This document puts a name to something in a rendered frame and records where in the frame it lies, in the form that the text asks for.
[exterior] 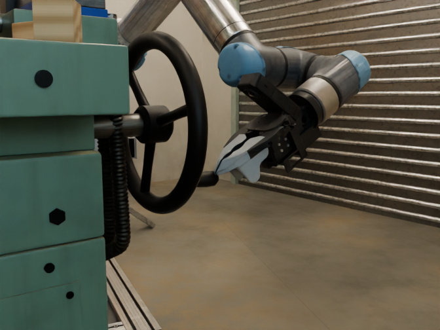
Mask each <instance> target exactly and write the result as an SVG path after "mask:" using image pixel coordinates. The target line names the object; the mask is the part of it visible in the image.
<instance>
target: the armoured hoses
mask: <svg viewBox="0 0 440 330"><path fill-rule="evenodd" d="M108 18H114V19H116V20H117V15H116V14H111V13H108ZM107 116H108V117H109V119H110V120H111V121H112V122H113V125H114V126H116V127H114V128H113V129H114V130H116V131H114V132H113V133H112V136H110V137H109V138H102V139H97V140H98V142H97V143H98V148H99V149H98V152H99V153H100V154H101V165H102V183H103V217H104V235H103V237H104V238H105V260H106V261H108V260H109V259H112V258H114V257H116V256H117V255H120V254H122V253H123V252H124V251H126V249H127V247H128V246H129V243H130V239H131V235H130V233H131V231H130V220H129V218H130V216H129V213H130V212H129V207H128V206H129V203H128V202H129V200H128V191H127V190H128V188H127V186H128V184H127V179H126V178H127V176H126V174H127V172H126V169H127V168H126V163H125V162H126V159H125V157H126V155H125V151H124V150H125V147H124V145H125V143H124V138H123V137H124V134H123V133H124V131H122V129H123V127H121V125H122V124H123V122H122V120H123V117H122V115H107Z"/></svg>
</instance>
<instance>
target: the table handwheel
mask: <svg viewBox="0 0 440 330"><path fill-rule="evenodd" d="M153 49H156V50H159V51H161V52H162V53H164V54H165V55H166V56H167V57H168V59H169V60H170V61H171V63H172V65H173V66H174V68H175V70H176V72H177V75H178V77H179V80H180V83H181V86H182V89H183V93H184V97H185V103H186V104H185V105H183V106H181V107H179V108H177V109H174V110H173V111H169V109H168V108H167V107H166V106H164V105H149V102H148V101H147V98H146V97H145V94H144V93H143V90H142V89H141V87H140V85H139V82H138V79H137V77H136V74H135V73H134V69H135V67H136V65H137V63H138V62H139V60H140V58H141V57H142V56H143V55H144V54H145V53H146V52H147V51H149V50H153ZM128 65H129V86H130V87H131V89H132V91H133V93H134V96H135V98H136V101H137V104H138V105H139V107H138V108H137V109H136V110H135V112H134V113H132V114H127V115H122V117H123V120H122V122H123V124H122V125H121V127H123V129H122V131H124V133H123V134H124V137H123V138H124V143H125V145H124V147H125V150H124V151H125V155H126V157H125V159H126V162H125V163H126V168H127V169H126V172H127V174H126V176H127V178H126V179H127V184H128V186H127V188H128V190H129V191H130V194H131V195H132V196H133V197H134V199H135V200H136V201H137V202H138V203H139V204H140V205H141V206H142V207H143V208H145V209H146V210H149V211H150V212H153V213H157V214H167V213H172V212H174V211H176V210H178V209H179V208H181V207H182V206H183V205H185V204H186V203H187V201H188V200H189V198H190V197H191V196H192V195H193V193H194V191H195V189H196V187H197V185H198V183H199V181H200V178H201V175H202V171H203V169H204V163H205V159H206V152H207V146H208V114H207V107H206V99H205V95H204V90H203V87H202V82H201V80H200V76H199V74H198V71H197V68H196V66H195V64H194V62H193V60H192V58H191V57H190V55H189V53H188V52H187V51H186V49H185V48H184V46H183V45H182V44H181V43H180V42H179V41H178V40H177V39H176V38H174V37H172V36H171V35H169V34H167V33H165V32H162V31H148V32H145V33H142V34H141V35H139V36H137V37H136V38H135V39H134V40H133V41H132V42H131V43H130V44H129V45H128ZM183 117H187V120H188V141H187V153H186V157H185V163H184V166H183V170H182V173H181V176H180V178H179V181H178V182H177V185H176V186H175V188H174V189H173V190H172V192H171V193H169V194H168V195H166V196H156V195H154V194H153V193H152V192H151V191H150V186H151V174H152V167H153V159H154V154H155V146H156V143H162V142H167V141H168V140H169V139H170V137H171V135H172V133H173V130H174V121H176V120H178V119H182V118H183ZM114 127H116V126H114V125H113V122H112V121H111V120H110V119H109V117H108V116H107V115H94V139H102V138H109V137H110V136H112V133H113V132H114V131H116V130H114V129H113V128H114ZM128 137H136V139H137V140H138V141H139V142H140V143H144V144H145V150H144V158H143V171H142V177H141V179H140V177H139V175H138V173H137V171H136V168H135V166H134V162H133V160H132V156H131V152H130V148H129V143H128Z"/></svg>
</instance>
